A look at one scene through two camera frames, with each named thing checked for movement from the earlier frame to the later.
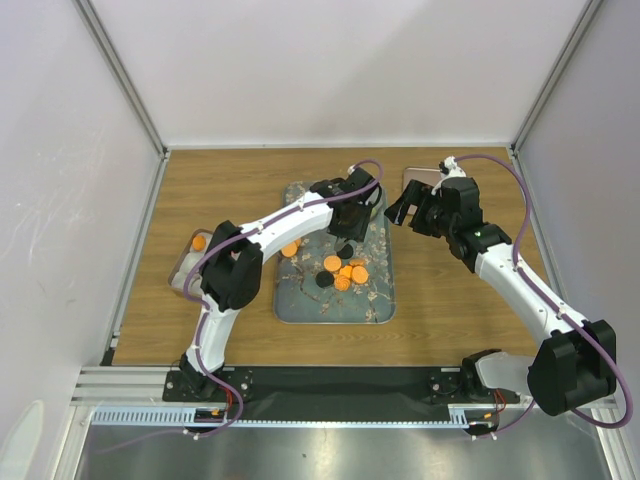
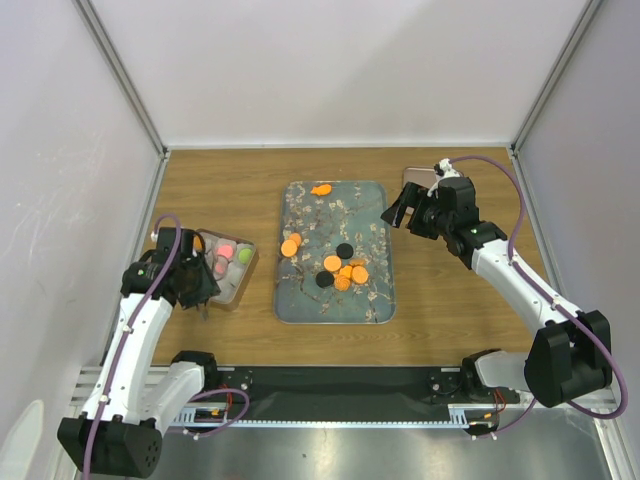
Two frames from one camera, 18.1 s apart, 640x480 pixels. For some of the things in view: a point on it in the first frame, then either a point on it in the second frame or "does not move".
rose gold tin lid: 426,176 does not move
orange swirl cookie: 342,282 does not move
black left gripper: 358,231 to 208,286
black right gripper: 416,194 does not move
